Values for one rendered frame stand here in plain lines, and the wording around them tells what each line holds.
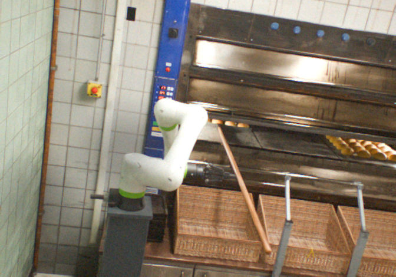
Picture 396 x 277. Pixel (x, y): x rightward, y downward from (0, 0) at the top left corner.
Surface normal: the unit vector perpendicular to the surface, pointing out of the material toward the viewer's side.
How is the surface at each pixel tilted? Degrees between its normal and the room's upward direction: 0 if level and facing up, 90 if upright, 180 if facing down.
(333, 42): 90
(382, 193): 70
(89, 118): 90
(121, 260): 90
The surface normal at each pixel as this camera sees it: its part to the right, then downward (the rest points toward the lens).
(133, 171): -0.24, 0.22
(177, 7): 0.07, 0.31
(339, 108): 0.11, -0.03
